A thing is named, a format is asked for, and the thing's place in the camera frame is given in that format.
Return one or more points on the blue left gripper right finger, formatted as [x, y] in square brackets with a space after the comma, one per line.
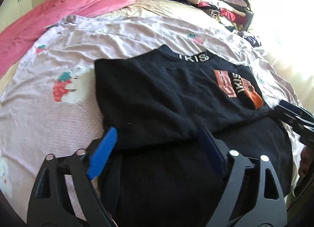
[216, 152]

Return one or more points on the pink strawberry bed sheet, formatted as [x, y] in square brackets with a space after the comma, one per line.
[49, 105]

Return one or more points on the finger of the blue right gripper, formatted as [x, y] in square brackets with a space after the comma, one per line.
[301, 112]
[290, 118]

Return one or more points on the pile of folded clothes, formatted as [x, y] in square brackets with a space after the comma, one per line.
[231, 13]

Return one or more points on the white wardrobe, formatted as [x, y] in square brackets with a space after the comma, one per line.
[12, 10]

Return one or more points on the pink quilt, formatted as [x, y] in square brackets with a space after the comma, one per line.
[18, 37]

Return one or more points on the black long-sleeve shirt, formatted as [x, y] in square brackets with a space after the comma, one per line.
[157, 173]

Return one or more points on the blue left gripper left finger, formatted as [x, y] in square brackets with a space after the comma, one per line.
[101, 153]

